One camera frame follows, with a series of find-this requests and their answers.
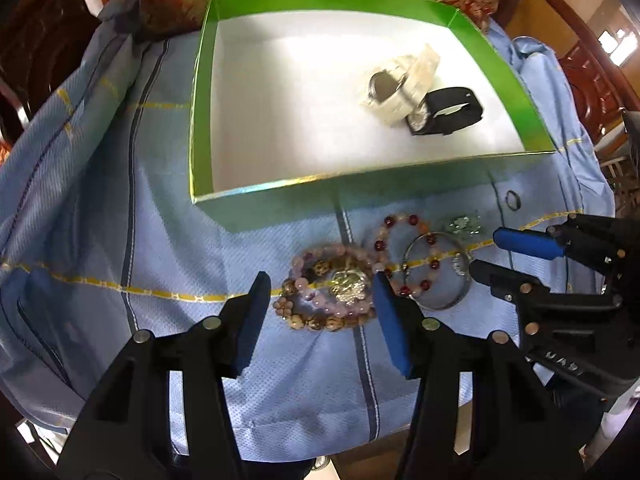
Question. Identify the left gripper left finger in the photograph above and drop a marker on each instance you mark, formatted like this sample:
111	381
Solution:
241	322

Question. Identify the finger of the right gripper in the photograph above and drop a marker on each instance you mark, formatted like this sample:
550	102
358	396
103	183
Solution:
504	283
530	243

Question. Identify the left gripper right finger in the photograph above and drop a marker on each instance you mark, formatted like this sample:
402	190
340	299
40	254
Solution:
401	321

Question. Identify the crystal flower brooch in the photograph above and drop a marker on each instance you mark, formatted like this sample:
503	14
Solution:
349	285

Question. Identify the silver metal bangle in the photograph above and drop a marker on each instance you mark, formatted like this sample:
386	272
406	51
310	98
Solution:
435	271

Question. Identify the black wrist watch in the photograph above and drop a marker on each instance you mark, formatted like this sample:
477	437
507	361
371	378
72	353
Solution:
445	111

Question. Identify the white wrist watch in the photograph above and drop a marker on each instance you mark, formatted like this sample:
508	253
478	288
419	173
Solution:
396	89

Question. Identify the light blue striped cloth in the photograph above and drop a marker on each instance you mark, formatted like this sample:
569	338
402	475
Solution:
100	239

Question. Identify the green white cardboard box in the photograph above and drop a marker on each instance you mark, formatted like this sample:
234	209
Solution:
278	131

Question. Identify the dark wooden chair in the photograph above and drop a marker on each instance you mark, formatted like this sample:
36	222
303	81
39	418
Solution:
42	42

